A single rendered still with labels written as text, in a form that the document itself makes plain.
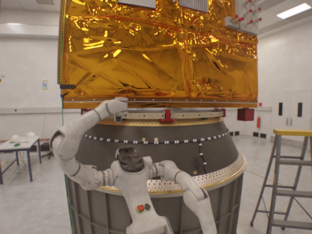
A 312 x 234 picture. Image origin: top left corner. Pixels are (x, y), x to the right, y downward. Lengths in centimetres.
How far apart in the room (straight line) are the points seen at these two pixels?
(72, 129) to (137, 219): 51
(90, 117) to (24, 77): 657
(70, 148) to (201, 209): 61
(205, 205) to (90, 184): 55
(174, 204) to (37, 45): 691
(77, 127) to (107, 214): 94
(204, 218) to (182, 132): 77
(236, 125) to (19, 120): 989
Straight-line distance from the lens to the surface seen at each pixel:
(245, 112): 207
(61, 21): 158
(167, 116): 137
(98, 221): 166
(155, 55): 143
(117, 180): 96
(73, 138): 72
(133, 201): 93
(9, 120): 742
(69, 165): 79
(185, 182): 91
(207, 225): 88
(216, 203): 162
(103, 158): 147
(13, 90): 736
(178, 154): 137
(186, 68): 154
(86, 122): 74
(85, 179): 90
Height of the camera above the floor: 178
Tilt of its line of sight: 4 degrees down
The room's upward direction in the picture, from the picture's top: straight up
